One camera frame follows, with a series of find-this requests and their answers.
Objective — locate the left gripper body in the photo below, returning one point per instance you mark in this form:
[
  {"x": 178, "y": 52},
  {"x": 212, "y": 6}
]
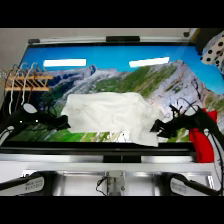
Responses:
[{"x": 60, "y": 122}]

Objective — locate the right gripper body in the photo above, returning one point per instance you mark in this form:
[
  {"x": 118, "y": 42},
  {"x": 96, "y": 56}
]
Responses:
[{"x": 165, "y": 128}]

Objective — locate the white shirt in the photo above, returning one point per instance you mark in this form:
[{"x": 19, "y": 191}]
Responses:
[{"x": 106, "y": 115}]

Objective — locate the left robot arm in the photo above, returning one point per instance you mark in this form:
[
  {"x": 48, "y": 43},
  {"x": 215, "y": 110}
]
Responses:
[{"x": 23, "y": 119}]

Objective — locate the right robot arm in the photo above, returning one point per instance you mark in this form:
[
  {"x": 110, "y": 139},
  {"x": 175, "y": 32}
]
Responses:
[{"x": 200, "y": 120}]

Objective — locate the red garment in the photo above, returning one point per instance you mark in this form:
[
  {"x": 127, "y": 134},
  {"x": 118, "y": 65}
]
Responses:
[{"x": 201, "y": 146}]

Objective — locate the brown clothes hanger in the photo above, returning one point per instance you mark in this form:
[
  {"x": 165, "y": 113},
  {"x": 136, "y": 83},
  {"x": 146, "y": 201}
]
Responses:
[
  {"x": 28, "y": 88},
  {"x": 30, "y": 77}
]

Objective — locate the white clothes hanger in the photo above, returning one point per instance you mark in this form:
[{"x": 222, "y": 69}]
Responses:
[{"x": 13, "y": 85}]

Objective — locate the white black-dotted garment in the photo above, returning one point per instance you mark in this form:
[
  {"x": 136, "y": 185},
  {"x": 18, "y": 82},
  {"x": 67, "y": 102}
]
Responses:
[{"x": 215, "y": 53}]

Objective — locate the silver frame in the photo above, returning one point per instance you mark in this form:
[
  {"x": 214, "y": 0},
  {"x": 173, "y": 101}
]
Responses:
[{"x": 83, "y": 166}]

